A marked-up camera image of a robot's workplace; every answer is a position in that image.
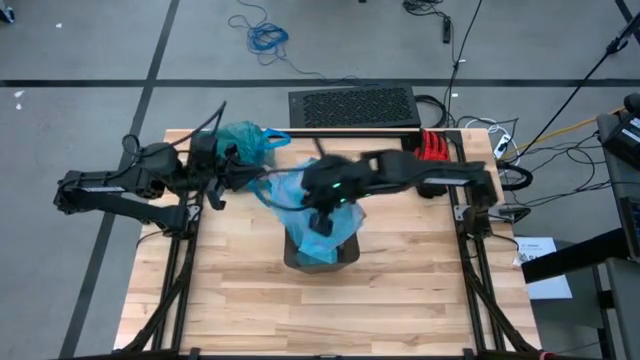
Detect black coiled cable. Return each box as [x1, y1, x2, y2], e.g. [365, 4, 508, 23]
[496, 160, 535, 193]

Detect black bar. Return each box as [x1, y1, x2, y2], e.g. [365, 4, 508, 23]
[520, 228, 632, 285]

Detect black tripod pole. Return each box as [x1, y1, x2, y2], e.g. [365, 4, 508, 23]
[518, 8, 640, 152]

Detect white power strip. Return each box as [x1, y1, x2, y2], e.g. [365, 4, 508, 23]
[492, 132, 513, 161]

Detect black perforated computer case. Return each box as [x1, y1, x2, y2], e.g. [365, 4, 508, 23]
[288, 83, 423, 130]

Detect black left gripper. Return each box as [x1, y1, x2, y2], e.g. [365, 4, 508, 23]
[187, 163, 270, 212]

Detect teal trash bag blue handles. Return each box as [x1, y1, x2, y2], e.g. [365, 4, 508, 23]
[213, 120, 293, 170]

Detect black aluminium table frame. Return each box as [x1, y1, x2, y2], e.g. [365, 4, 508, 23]
[119, 128, 541, 360]

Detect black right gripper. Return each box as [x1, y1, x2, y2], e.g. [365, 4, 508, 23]
[299, 153, 379, 238]

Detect dark green trash bin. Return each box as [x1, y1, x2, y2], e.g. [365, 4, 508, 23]
[282, 227, 362, 275]

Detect grey desk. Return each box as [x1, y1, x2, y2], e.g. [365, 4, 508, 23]
[593, 92, 640, 360]

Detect yellow floor cable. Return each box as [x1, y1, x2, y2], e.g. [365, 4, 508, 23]
[501, 106, 627, 162]

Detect light blue trash bag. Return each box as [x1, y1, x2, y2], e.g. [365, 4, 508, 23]
[249, 158, 366, 266]

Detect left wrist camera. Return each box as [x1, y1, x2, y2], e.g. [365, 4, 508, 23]
[191, 132, 220, 171]

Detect blue coiled cable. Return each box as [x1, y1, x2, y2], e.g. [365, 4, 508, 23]
[227, 0, 292, 67]

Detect white paper sheet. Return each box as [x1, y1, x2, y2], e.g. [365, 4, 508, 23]
[512, 235, 575, 302]

